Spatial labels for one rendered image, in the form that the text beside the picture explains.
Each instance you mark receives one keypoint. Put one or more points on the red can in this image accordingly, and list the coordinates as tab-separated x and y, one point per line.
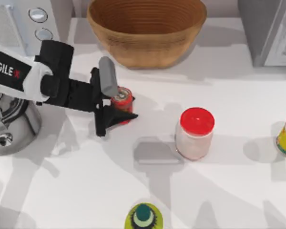
122	101

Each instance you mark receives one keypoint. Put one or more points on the brown woven basket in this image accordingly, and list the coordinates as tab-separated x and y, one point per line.
147	40

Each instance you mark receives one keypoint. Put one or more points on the pale microwave oven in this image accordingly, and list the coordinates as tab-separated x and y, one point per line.
12	23

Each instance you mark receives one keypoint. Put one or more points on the red-lidded white jar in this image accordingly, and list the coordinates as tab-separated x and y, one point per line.
195	136

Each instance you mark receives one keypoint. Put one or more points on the round microwave knob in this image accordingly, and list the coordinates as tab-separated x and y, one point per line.
38	14
44	34

